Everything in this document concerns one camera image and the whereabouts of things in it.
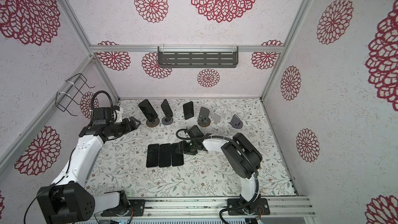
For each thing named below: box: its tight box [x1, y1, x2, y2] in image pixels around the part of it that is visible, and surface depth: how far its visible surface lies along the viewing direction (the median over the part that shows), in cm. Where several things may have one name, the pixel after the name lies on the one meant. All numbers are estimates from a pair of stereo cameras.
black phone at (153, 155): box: [146, 143, 160, 168], surface depth 93 cm
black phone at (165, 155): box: [158, 143, 172, 168], surface depth 92 cm
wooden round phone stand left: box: [146, 117, 160, 128], surface depth 106 cm
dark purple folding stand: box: [227, 114, 244, 130], surface depth 105 cm
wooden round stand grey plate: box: [197, 106, 211, 128], surface depth 105 cm
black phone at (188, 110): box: [182, 101, 195, 120], surface depth 99 cm
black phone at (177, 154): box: [171, 141, 184, 167], surface depth 91 cm
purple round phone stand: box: [161, 116, 174, 126], surface depth 108 cm
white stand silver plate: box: [209, 112, 223, 129], surface depth 105 cm
